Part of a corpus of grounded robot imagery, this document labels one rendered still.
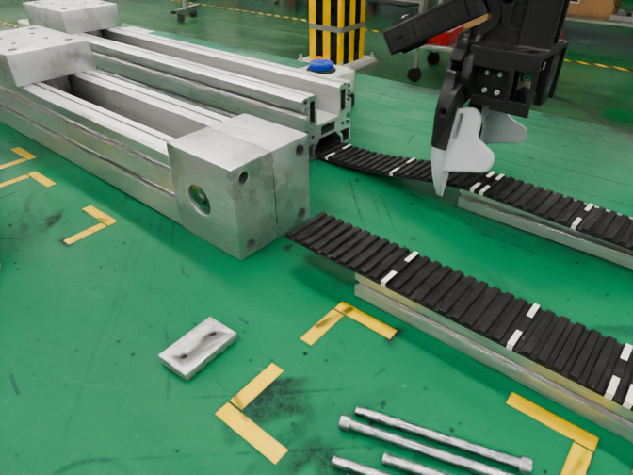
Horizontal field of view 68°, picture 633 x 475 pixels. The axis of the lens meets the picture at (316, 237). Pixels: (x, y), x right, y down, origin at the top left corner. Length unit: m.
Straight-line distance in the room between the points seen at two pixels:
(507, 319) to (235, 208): 0.24
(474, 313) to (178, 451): 0.22
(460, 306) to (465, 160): 0.17
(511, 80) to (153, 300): 0.36
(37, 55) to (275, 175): 0.41
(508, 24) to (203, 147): 0.29
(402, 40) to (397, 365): 0.32
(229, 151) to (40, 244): 0.22
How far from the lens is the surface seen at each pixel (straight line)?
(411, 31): 0.51
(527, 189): 0.53
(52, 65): 0.76
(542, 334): 0.36
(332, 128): 0.65
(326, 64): 0.78
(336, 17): 3.88
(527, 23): 0.46
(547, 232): 0.52
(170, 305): 0.42
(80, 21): 1.05
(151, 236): 0.51
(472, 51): 0.47
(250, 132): 0.47
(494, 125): 0.55
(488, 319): 0.36
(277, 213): 0.46
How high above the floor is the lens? 1.05
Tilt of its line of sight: 35 degrees down
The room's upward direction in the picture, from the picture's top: 1 degrees counter-clockwise
